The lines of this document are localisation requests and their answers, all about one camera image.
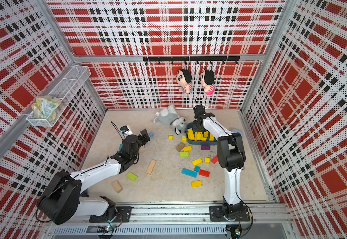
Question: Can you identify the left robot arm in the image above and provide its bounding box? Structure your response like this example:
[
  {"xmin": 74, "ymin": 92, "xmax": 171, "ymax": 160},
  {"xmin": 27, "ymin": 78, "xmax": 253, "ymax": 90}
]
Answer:
[{"xmin": 36, "ymin": 127, "xmax": 151, "ymax": 225}]

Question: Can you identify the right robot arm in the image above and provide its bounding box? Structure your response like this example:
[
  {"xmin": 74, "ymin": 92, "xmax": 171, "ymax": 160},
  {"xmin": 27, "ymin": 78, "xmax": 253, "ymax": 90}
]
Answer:
[{"xmin": 193, "ymin": 105, "xmax": 251, "ymax": 222}]

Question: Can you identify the dark teal plastic bin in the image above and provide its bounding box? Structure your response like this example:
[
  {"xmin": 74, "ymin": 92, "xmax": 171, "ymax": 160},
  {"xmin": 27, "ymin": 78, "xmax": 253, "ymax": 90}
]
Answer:
[{"xmin": 186, "ymin": 123, "xmax": 217, "ymax": 145}]

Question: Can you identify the long natural wood block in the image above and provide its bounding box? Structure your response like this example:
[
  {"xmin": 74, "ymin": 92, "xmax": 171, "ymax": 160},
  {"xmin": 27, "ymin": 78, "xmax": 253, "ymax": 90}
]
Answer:
[{"xmin": 146, "ymin": 160, "xmax": 157, "ymax": 175}]

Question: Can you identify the grey husky plush toy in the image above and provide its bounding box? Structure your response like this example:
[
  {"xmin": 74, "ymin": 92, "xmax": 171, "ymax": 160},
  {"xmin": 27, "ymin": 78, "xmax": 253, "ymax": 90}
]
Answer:
[{"xmin": 153, "ymin": 104, "xmax": 187, "ymax": 135}]

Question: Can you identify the purple block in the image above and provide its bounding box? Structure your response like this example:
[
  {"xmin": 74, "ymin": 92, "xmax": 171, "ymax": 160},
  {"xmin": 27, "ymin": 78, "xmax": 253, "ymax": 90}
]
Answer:
[{"xmin": 200, "ymin": 145, "xmax": 210, "ymax": 150}]

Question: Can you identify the right hanging cartoon doll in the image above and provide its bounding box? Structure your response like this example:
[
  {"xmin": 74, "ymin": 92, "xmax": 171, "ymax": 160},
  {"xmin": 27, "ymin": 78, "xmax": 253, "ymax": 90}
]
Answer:
[{"xmin": 200, "ymin": 70, "xmax": 215, "ymax": 96}]

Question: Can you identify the hanging cartoon doll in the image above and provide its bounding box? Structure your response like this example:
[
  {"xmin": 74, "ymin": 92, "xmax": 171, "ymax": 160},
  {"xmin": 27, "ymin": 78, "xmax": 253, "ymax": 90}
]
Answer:
[
  {"xmin": 200, "ymin": 70, "xmax": 215, "ymax": 96},
  {"xmin": 176, "ymin": 69, "xmax": 192, "ymax": 94}
]

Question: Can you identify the yellow block beside green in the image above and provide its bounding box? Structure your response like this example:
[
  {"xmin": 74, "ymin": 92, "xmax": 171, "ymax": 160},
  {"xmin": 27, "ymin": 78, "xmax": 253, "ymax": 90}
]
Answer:
[{"xmin": 182, "ymin": 146, "xmax": 192, "ymax": 152}]

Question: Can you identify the lime green block left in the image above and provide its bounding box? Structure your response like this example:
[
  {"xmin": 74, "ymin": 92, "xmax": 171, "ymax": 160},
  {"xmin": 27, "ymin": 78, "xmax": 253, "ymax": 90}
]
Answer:
[{"xmin": 127, "ymin": 172, "xmax": 138, "ymax": 182}]

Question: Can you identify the lime green block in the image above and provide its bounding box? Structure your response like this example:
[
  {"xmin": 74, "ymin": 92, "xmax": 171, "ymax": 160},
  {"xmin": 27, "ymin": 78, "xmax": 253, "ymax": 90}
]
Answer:
[
  {"xmin": 127, "ymin": 172, "xmax": 138, "ymax": 182},
  {"xmin": 179, "ymin": 151, "xmax": 189, "ymax": 157}
]

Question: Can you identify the light blue alarm clock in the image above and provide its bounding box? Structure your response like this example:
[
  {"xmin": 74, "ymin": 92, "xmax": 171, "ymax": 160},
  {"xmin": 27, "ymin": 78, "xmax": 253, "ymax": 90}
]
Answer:
[{"xmin": 231, "ymin": 128, "xmax": 244, "ymax": 137}]

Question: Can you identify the left hanging cartoon doll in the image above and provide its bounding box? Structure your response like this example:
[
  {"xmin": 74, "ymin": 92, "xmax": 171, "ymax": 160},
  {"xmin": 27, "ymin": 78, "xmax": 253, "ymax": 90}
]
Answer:
[{"xmin": 176, "ymin": 69, "xmax": 192, "ymax": 94}]

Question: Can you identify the lime green block centre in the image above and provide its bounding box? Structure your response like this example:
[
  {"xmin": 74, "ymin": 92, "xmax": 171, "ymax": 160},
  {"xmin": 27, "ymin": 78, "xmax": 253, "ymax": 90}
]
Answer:
[{"xmin": 179, "ymin": 151, "xmax": 189, "ymax": 157}]

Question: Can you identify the small yellow square block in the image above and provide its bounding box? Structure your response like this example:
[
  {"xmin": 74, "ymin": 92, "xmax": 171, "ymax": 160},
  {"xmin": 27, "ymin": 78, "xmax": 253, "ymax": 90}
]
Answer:
[{"xmin": 204, "ymin": 157, "xmax": 210, "ymax": 164}]

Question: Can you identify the red block right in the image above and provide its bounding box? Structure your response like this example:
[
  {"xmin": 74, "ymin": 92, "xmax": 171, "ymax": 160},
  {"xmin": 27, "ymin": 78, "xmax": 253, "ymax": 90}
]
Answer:
[{"xmin": 211, "ymin": 156, "xmax": 218, "ymax": 164}]

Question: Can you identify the natural wood cube block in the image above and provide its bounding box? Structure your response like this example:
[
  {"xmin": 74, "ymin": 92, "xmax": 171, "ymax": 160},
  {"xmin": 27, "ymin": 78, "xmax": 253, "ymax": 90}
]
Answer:
[{"xmin": 112, "ymin": 181, "xmax": 123, "ymax": 193}]

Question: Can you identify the long teal block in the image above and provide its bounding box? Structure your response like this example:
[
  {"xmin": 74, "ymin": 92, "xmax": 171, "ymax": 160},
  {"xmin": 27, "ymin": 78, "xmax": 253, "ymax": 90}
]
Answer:
[{"xmin": 181, "ymin": 168, "xmax": 197, "ymax": 178}]

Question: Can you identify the red rectangular block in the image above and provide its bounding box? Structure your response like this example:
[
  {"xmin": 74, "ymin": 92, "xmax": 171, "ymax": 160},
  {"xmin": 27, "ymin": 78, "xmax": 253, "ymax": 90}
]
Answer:
[{"xmin": 199, "ymin": 169, "xmax": 210, "ymax": 178}]

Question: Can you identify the yellow block front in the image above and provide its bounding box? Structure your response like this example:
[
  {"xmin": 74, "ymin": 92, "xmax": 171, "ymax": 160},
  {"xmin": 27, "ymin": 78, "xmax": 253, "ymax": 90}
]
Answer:
[{"xmin": 191, "ymin": 180, "xmax": 202, "ymax": 188}]

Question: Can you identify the yellow-green snack packet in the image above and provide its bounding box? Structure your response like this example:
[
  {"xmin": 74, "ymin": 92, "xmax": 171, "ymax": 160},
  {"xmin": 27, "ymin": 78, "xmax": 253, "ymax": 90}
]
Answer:
[{"xmin": 32, "ymin": 95, "xmax": 61, "ymax": 122}]

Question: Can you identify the black hook rail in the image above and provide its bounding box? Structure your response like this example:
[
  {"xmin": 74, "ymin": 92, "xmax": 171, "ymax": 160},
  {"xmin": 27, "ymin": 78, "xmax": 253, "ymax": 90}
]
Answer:
[{"xmin": 142, "ymin": 55, "xmax": 241, "ymax": 63}]

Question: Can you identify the white wire wall basket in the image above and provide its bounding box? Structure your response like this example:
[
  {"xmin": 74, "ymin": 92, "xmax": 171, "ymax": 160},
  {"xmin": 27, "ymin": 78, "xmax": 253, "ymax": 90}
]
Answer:
[{"xmin": 27, "ymin": 65, "xmax": 91, "ymax": 127}]

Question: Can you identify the metal linear rail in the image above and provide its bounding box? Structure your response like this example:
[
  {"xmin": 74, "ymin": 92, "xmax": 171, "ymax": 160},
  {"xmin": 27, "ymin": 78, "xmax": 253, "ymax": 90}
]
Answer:
[{"xmin": 48, "ymin": 201, "xmax": 296, "ymax": 239}]

